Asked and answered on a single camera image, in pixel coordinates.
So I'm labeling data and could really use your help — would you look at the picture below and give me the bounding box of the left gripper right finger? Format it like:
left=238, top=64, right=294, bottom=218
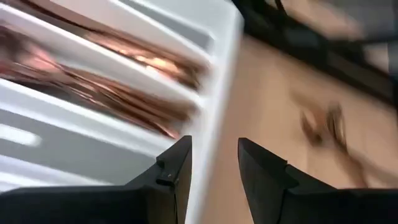
left=238, top=138, right=336, bottom=224

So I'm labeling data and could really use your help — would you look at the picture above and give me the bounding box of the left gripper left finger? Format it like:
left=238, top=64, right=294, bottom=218
left=126, top=136, right=193, bottom=224

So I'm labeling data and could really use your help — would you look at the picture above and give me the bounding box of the white cutlery tray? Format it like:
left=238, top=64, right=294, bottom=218
left=0, top=0, right=245, bottom=224

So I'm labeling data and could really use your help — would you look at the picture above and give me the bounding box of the black table frame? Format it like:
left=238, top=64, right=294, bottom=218
left=231, top=0, right=398, bottom=106

